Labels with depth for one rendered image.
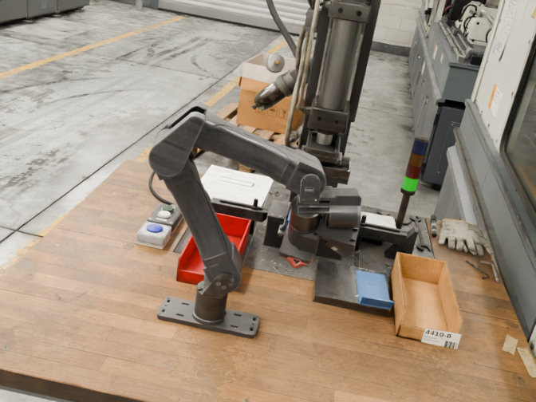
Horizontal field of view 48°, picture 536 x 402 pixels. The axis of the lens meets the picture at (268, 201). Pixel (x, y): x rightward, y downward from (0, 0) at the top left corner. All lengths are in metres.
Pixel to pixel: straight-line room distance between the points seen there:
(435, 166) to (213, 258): 3.64
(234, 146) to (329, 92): 0.41
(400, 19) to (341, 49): 9.27
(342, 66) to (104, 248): 0.68
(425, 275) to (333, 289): 0.26
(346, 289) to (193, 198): 0.47
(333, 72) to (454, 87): 3.16
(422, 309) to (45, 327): 0.80
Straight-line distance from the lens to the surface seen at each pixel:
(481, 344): 1.39
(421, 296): 1.47
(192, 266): 1.40
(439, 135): 4.58
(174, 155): 1.03
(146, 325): 1.21
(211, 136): 1.03
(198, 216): 1.09
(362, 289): 1.39
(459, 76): 4.49
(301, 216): 1.09
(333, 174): 1.44
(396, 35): 10.66
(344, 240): 1.14
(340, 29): 1.37
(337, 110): 1.40
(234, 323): 1.22
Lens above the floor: 1.63
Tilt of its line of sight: 24 degrees down
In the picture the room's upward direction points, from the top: 9 degrees clockwise
